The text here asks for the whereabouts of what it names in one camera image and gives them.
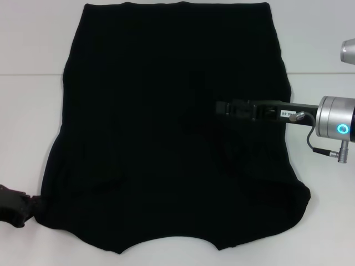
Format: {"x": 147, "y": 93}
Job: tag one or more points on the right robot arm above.
{"x": 332, "y": 116}

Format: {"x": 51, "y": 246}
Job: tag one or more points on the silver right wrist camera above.
{"x": 349, "y": 51}

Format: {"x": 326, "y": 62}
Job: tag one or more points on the black shirt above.
{"x": 155, "y": 97}

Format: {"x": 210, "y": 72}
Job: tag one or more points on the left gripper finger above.
{"x": 19, "y": 199}
{"x": 16, "y": 216}

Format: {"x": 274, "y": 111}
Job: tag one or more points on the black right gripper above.
{"x": 308, "y": 115}

